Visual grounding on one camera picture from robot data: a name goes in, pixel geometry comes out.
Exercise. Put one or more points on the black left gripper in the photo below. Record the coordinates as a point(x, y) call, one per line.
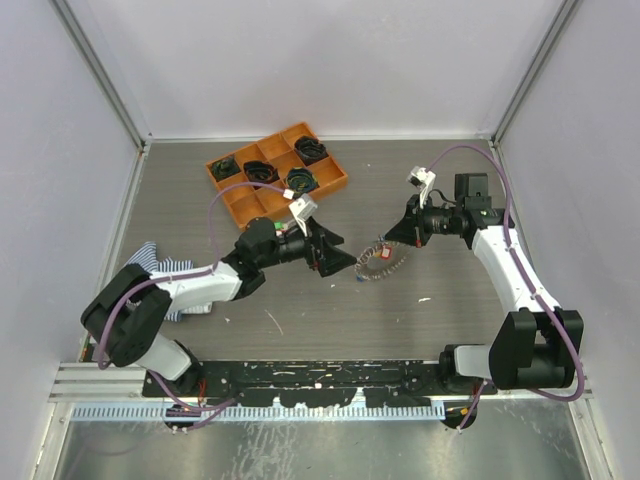
point(327, 259)

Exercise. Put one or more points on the black mounting base plate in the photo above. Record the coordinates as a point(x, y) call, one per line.
point(314, 384)

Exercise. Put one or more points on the slotted cable duct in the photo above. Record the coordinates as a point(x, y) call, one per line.
point(168, 412)

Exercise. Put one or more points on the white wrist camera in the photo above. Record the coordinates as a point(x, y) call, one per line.
point(423, 180)
point(302, 209)

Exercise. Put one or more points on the aluminium corner post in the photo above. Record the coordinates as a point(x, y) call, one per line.
point(551, 38)

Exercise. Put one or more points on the blue yellow rolled tie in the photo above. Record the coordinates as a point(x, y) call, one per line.
point(300, 181)

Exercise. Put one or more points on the orange compartment tray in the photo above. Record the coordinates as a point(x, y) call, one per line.
point(244, 203)

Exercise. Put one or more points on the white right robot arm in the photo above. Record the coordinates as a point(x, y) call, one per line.
point(536, 347)

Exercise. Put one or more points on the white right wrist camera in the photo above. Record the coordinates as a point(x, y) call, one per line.
point(423, 180)

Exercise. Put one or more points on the blue striped cloth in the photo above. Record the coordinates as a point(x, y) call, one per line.
point(146, 257)

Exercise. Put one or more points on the left aluminium frame post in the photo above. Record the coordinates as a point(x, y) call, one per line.
point(86, 48)

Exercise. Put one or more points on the dark rolled tie far left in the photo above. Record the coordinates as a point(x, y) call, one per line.
point(224, 168)

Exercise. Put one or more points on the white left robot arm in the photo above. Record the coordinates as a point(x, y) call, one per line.
point(126, 316)

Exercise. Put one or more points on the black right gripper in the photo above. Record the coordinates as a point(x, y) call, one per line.
point(410, 230)

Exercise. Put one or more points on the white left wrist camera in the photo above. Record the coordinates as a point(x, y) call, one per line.
point(302, 209)

